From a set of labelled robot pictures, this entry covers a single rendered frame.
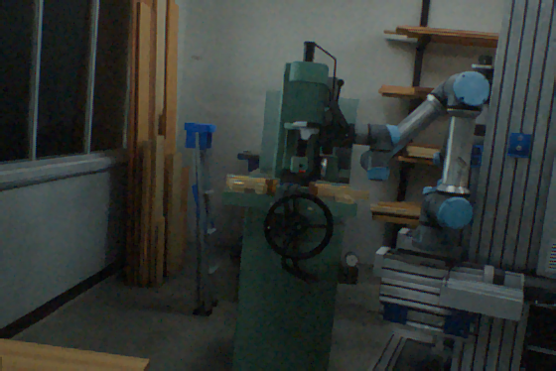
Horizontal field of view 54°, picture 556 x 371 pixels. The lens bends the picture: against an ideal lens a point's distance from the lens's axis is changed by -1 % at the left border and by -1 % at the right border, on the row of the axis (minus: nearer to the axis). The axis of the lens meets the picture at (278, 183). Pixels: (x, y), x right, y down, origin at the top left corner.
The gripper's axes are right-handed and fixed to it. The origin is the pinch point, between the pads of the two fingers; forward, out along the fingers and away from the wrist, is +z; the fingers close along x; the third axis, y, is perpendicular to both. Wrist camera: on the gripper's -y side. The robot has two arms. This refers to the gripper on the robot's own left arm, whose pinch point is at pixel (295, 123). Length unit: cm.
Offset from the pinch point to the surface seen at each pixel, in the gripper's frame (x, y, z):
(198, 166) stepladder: 140, 21, 47
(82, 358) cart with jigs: -36, 71, 57
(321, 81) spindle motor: 61, -23, -14
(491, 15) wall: 272, -118, -178
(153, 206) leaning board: 186, 52, 80
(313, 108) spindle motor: 61, -11, -12
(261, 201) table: 55, 32, 9
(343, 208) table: 55, 33, -27
